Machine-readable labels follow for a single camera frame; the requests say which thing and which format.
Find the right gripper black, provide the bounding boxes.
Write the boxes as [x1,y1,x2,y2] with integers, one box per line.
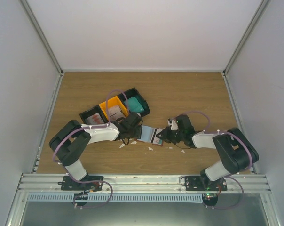
[156,127,185,145]

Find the brown leather card holder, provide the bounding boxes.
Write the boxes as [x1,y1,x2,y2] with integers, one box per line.
[137,125,163,146]

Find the white pink credit card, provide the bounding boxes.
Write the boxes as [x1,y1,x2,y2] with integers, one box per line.
[151,128,163,146]

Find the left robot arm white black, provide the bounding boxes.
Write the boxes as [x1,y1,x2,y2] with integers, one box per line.
[49,112,143,190]

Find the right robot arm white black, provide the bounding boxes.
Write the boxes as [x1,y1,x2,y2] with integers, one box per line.
[156,114,259,191]

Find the yellow bin with white cards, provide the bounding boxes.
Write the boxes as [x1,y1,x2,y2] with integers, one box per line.
[99,96,128,121]

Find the black bin with teal cards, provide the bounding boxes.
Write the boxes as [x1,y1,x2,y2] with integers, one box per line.
[117,87,150,117]

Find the red white card stack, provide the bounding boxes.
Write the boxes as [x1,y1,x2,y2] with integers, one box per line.
[86,113,103,125]

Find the black bin with red cards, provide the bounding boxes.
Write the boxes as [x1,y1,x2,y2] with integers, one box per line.
[79,105,108,125]

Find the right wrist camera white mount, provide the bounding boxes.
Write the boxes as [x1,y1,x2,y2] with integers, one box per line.
[167,119,178,130]

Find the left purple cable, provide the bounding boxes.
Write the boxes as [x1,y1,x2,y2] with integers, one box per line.
[52,89,130,209]

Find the grey slotted cable duct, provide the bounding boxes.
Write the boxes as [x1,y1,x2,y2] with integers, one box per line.
[27,193,203,203]

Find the aluminium front rail frame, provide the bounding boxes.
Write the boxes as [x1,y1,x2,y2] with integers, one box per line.
[6,173,281,226]

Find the left aluminium corner post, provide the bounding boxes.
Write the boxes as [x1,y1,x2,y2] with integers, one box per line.
[19,0,63,77]

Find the aluminium corner post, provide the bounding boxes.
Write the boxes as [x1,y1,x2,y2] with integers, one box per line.
[19,0,63,77]
[222,0,270,77]

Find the right aluminium corner post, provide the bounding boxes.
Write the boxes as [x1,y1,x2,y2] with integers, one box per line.
[222,0,270,77]

